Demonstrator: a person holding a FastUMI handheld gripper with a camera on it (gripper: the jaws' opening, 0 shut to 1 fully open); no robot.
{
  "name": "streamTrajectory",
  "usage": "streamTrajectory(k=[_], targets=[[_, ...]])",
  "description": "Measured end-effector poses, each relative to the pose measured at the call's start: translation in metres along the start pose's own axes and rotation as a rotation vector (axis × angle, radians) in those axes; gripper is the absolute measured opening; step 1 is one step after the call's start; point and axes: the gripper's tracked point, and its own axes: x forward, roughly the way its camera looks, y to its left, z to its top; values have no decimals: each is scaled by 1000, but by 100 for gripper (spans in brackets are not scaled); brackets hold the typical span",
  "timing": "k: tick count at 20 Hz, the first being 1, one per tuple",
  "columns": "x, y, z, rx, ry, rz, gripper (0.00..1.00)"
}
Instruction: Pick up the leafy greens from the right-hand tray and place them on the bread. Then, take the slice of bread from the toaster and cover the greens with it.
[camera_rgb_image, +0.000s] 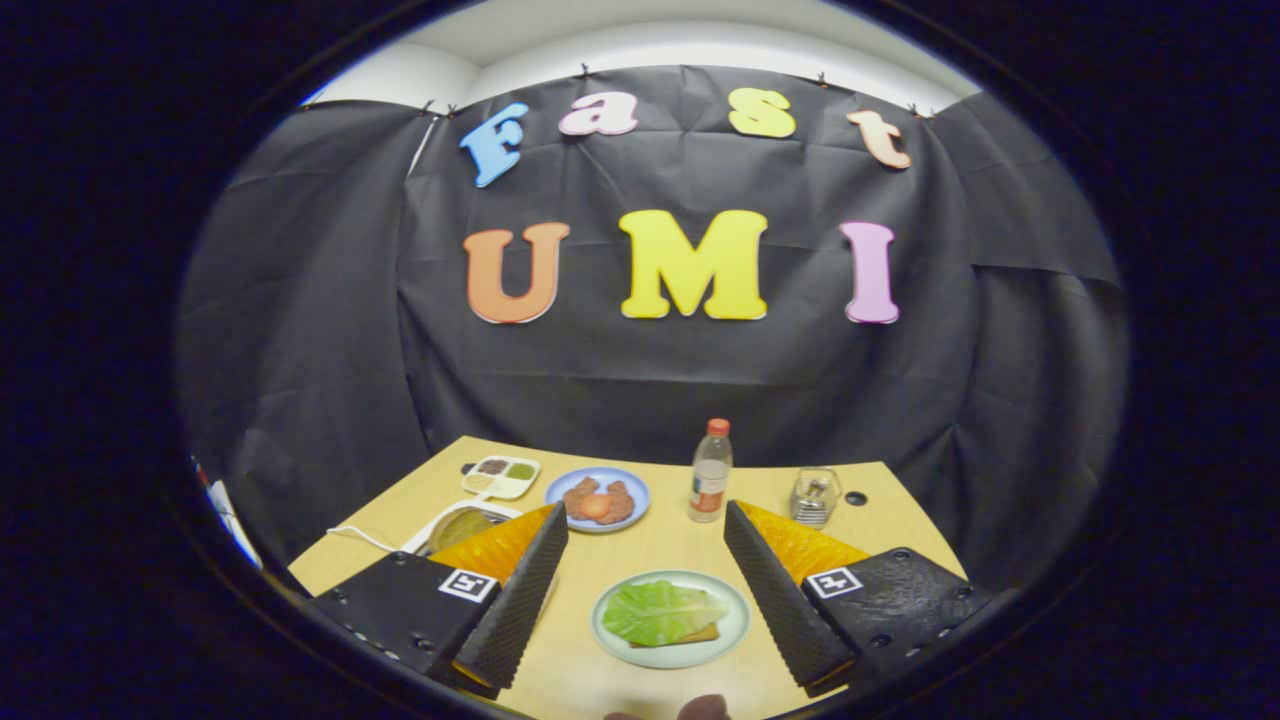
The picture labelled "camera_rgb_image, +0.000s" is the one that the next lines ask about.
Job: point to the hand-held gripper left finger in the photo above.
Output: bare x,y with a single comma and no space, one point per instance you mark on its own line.
515,610

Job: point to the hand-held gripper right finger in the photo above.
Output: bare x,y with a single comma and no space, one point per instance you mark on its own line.
780,610

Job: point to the brown toast slice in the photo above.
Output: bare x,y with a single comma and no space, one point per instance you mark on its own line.
455,528

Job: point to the green lettuce leaf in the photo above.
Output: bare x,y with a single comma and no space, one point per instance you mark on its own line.
660,612

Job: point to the bread slice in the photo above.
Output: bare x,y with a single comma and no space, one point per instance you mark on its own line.
700,635

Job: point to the pale green plate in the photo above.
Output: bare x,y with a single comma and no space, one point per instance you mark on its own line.
690,658

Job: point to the metal mesh utensil holder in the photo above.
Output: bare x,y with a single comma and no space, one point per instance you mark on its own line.
812,508

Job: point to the white toaster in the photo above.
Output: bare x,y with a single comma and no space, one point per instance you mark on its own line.
415,540

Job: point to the white seasoning tray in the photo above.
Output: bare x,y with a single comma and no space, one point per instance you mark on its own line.
510,488

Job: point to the red tomato slice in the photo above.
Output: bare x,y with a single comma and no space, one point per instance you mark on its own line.
596,507

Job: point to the brown meat patty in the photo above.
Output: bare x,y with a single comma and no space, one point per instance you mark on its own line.
575,492
622,500

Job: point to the clear bottle with red cap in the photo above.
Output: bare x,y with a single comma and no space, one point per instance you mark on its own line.
710,480

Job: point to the blue plate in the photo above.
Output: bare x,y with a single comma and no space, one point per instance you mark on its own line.
642,492

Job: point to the black backdrop cloth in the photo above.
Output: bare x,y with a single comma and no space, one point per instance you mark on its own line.
650,390

